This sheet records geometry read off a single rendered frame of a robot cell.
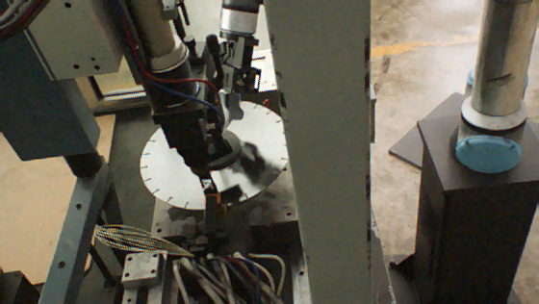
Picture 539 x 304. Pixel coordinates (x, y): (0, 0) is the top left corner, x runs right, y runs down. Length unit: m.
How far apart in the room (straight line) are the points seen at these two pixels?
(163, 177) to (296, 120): 0.92
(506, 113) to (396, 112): 1.55
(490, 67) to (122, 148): 0.98
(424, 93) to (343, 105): 2.52
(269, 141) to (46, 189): 0.65
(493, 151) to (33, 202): 1.10
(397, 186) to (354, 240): 2.00
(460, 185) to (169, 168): 0.67
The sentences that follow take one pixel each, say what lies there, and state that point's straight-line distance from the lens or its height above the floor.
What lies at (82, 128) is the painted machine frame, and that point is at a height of 1.27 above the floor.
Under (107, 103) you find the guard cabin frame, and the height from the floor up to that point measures 0.78.
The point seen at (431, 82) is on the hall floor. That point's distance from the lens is 2.82.
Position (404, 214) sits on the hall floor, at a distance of 2.22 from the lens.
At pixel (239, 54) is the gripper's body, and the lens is 1.08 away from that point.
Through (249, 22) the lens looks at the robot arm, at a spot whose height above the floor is 1.19.
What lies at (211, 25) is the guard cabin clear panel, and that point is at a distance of 1.52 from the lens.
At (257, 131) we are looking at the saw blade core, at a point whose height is 0.95.
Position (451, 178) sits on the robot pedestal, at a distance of 1.35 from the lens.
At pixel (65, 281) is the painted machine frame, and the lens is 0.94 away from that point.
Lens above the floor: 1.74
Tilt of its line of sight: 45 degrees down
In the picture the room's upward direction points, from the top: 11 degrees counter-clockwise
